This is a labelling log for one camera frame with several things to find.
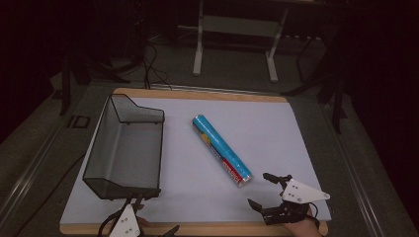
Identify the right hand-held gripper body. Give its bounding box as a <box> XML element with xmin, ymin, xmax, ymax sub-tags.
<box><xmin>262</xmin><ymin>179</ymin><xmax>331</xmax><ymax>226</ymax></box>

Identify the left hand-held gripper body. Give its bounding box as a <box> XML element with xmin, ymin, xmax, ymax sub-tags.
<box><xmin>108</xmin><ymin>200</ymin><xmax>142</xmax><ymax>237</ymax></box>

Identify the black wire mesh basket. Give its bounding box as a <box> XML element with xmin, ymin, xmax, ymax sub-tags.
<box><xmin>82</xmin><ymin>93</ymin><xmax>165</xmax><ymax>200</ymax></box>

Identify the blue cling film roll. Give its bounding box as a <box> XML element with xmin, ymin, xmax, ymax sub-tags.
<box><xmin>192</xmin><ymin>114</ymin><xmax>254</xmax><ymax>189</ymax></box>

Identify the person's left hand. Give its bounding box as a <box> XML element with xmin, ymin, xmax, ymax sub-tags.
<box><xmin>135</xmin><ymin>203</ymin><xmax>150</xmax><ymax>229</ymax></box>

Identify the person's right hand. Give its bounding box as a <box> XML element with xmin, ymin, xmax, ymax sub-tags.
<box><xmin>282</xmin><ymin>208</ymin><xmax>326</xmax><ymax>237</ymax></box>

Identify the white table mat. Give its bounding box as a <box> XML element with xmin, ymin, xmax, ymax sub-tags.
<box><xmin>59</xmin><ymin>96</ymin><xmax>332</xmax><ymax>225</ymax></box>

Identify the black tripod stand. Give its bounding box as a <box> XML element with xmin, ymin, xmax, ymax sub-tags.
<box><xmin>58</xmin><ymin>52</ymin><xmax>132</xmax><ymax>117</ymax></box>
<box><xmin>280</xmin><ymin>33</ymin><xmax>349</xmax><ymax>135</ymax></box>

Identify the white metal stand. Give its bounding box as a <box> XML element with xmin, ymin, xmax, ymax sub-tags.
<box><xmin>192</xmin><ymin>0</ymin><xmax>291</xmax><ymax>84</ymax></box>

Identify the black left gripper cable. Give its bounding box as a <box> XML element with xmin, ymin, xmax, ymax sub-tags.
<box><xmin>97</xmin><ymin>205</ymin><xmax>127</xmax><ymax>237</ymax></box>

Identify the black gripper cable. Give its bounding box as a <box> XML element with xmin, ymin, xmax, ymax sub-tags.
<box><xmin>97</xmin><ymin>205</ymin><xmax>127</xmax><ymax>237</ymax></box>
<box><xmin>308</xmin><ymin>201</ymin><xmax>321</xmax><ymax>229</ymax></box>

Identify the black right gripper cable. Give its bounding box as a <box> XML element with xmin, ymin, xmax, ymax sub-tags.
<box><xmin>308</xmin><ymin>201</ymin><xmax>321</xmax><ymax>229</ymax></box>

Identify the black floor cable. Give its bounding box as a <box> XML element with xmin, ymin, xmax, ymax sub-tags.
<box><xmin>13</xmin><ymin>153</ymin><xmax>87</xmax><ymax>237</ymax></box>

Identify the small black floor bracket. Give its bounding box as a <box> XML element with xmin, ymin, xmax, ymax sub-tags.
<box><xmin>66</xmin><ymin>115</ymin><xmax>91</xmax><ymax>129</ymax></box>

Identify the black cable bundle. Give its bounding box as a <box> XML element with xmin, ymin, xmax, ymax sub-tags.
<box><xmin>141</xmin><ymin>41</ymin><xmax>173</xmax><ymax>91</ymax></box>

